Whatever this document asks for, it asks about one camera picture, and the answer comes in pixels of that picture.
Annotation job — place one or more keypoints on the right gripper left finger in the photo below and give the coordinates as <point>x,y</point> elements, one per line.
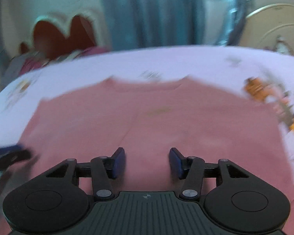
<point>103,170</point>

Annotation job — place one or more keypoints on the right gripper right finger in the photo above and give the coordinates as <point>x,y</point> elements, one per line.
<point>188,169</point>

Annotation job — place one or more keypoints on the pink ribbed shirt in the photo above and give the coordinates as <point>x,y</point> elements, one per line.
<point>147,120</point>

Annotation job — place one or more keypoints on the floral white bed sheet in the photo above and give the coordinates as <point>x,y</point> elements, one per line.
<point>225,68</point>

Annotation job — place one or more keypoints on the red heart headboard chair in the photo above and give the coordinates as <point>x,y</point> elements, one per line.
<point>56,34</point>

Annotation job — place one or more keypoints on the blue curtain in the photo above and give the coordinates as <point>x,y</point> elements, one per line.
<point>137,24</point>

